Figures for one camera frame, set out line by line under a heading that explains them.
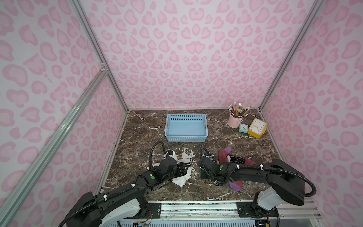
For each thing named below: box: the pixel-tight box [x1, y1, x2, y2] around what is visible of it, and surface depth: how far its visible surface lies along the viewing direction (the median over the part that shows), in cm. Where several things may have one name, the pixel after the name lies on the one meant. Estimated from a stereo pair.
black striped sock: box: [229, 156, 246, 165], surface depth 89 cm
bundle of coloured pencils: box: [228, 102, 251, 118], surface depth 106 cm
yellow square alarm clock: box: [247, 118, 268, 139], surface depth 106 cm
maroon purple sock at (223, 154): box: [218, 146, 232, 166], surface depth 92 cm
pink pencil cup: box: [227, 113, 244, 129], surface depth 106 cm
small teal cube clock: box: [238, 122, 249, 134], surface depth 106 cm
